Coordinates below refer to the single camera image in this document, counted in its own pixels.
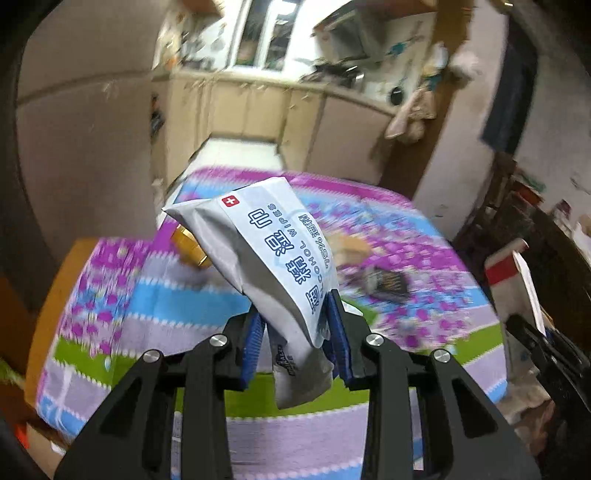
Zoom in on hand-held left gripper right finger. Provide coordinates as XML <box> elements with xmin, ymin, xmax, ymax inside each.
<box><xmin>323</xmin><ymin>290</ymin><xmax>541</xmax><ymax>480</ymax></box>

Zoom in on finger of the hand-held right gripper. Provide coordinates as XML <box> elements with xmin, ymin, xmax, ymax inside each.
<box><xmin>506</xmin><ymin>314</ymin><xmax>568</xmax><ymax>370</ymax></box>

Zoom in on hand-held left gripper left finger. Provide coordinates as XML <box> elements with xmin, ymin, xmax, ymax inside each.
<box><xmin>55</xmin><ymin>314</ymin><xmax>266</xmax><ymax>480</ymax></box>

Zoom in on black snack packet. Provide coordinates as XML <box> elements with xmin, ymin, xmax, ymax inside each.
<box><xmin>353</xmin><ymin>268</ymin><xmax>411</xmax><ymax>303</ymax></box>

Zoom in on tan sponge block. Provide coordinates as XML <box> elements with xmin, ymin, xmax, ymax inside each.
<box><xmin>330</xmin><ymin>233</ymin><xmax>370</xmax><ymax>266</ymax></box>

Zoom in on white wet wipes packet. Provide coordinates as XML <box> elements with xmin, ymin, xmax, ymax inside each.
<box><xmin>163</xmin><ymin>176</ymin><xmax>340</xmax><ymax>410</ymax></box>

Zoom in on gold foil packet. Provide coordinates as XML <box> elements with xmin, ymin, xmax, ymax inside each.
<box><xmin>171</xmin><ymin>225</ymin><xmax>214</xmax><ymax>268</ymax></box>

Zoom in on red white cardboard box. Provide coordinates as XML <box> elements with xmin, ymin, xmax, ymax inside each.
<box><xmin>484</xmin><ymin>249</ymin><xmax>548</xmax><ymax>335</ymax></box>

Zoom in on dark wooden dining table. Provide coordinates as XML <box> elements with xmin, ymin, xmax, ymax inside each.
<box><xmin>452</xmin><ymin>175</ymin><xmax>591</xmax><ymax>333</ymax></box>

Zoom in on dark blue curtained window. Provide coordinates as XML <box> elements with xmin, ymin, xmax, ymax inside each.
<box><xmin>481</xmin><ymin>44</ymin><xmax>540</xmax><ymax>155</ymax></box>

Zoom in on hanging plastic bags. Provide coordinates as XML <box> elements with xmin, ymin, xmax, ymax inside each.
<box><xmin>385</xmin><ymin>41</ymin><xmax>446</xmax><ymax>146</ymax></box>

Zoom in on beige kitchen cabinets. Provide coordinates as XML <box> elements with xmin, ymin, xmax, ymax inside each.
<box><xmin>151</xmin><ymin>69</ymin><xmax>393</xmax><ymax>185</ymax></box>

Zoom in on black wok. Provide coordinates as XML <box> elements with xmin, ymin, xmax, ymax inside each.
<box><xmin>311</xmin><ymin>64</ymin><xmax>366</xmax><ymax>86</ymax></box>

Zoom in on white plastic bag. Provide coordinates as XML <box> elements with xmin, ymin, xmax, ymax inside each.
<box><xmin>452</xmin><ymin>46</ymin><xmax>482</xmax><ymax>80</ymax></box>

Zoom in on steel range hood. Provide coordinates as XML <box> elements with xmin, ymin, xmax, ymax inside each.
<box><xmin>311</xmin><ymin>7</ymin><xmax>384</xmax><ymax>63</ymax></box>

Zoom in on kitchen window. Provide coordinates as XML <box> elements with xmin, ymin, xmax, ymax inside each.
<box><xmin>235</xmin><ymin>0</ymin><xmax>298</xmax><ymax>71</ymax></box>

